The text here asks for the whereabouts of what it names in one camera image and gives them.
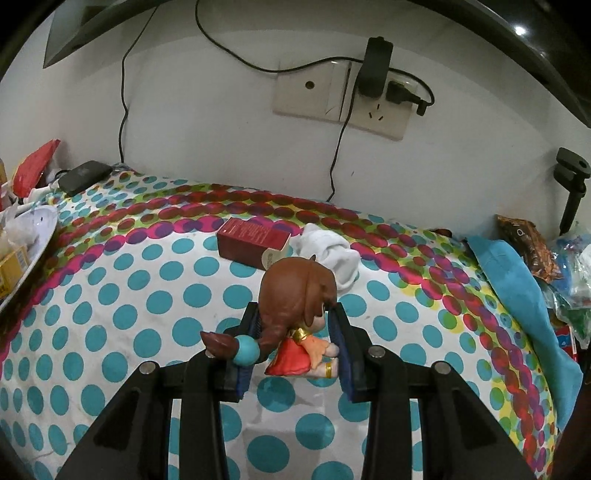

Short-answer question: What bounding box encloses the black angled plug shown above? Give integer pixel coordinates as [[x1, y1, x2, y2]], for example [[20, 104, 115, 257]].
[[385, 69, 436, 117]]

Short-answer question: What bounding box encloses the thin black hanging cable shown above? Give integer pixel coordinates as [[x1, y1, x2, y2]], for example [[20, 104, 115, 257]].
[[325, 98, 354, 204]]

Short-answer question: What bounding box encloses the black adapter cable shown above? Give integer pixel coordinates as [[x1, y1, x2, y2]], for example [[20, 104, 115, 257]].
[[195, 0, 370, 73]]

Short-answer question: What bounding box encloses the dark red carton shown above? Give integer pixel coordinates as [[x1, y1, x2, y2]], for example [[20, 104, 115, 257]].
[[217, 218, 291, 271]]

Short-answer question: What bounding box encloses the black power adapter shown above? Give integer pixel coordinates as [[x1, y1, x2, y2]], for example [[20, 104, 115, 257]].
[[358, 36, 394, 99]]

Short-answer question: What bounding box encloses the clear plastic bag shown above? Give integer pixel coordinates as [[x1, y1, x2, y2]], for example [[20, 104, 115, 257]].
[[4, 215, 43, 253]]

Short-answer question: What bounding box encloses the black clamp mount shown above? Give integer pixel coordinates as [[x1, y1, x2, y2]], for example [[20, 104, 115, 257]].
[[553, 148, 591, 234]]

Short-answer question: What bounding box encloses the clear bag with blue items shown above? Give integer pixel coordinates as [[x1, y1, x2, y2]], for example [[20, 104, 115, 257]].
[[547, 222, 591, 352]]

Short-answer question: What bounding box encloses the white patterned plate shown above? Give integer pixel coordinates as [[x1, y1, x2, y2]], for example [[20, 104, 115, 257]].
[[0, 206, 60, 315]]

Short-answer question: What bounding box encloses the black television power cable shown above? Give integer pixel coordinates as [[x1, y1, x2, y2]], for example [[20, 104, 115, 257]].
[[117, 8, 158, 165]]

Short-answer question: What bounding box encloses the rolled white sock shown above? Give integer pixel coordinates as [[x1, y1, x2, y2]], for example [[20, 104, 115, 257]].
[[295, 224, 361, 293]]

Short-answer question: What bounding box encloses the brown snack packet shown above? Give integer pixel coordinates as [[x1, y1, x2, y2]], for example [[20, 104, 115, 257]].
[[496, 215, 562, 282]]

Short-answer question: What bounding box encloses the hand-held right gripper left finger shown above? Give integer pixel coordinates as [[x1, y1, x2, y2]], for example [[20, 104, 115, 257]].
[[55, 302, 264, 480]]

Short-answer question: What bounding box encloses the small yellow carton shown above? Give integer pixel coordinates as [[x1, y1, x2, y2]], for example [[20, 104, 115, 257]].
[[0, 274, 21, 302]]

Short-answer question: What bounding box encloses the beige wall power socket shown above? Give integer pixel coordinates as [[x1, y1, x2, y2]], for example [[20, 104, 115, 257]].
[[341, 69, 417, 142]]

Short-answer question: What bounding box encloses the blue cloth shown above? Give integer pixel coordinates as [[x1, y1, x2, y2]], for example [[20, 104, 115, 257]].
[[466, 235, 584, 431]]

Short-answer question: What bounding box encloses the red paper bag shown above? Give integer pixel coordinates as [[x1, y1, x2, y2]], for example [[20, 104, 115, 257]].
[[10, 139, 61, 199]]

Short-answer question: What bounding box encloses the brown-haired doll figure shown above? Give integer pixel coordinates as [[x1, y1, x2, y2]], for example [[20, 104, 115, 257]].
[[199, 256, 343, 380]]

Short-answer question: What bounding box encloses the black flat box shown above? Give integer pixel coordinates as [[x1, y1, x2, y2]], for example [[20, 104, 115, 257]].
[[58, 161, 113, 196]]

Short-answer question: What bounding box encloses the large yellow carton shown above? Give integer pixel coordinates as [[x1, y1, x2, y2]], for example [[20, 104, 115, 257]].
[[0, 247, 32, 281]]

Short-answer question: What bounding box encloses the polka dot tablecloth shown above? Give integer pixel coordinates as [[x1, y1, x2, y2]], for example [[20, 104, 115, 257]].
[[0, 168, 578, 480]]

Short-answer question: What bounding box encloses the beige wall plate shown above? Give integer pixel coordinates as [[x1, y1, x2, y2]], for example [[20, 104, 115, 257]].
[[271, 62, 352, 122]]

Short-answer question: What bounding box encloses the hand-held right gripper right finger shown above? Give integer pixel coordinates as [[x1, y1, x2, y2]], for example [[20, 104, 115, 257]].
[[329, 305, 536, 480]]

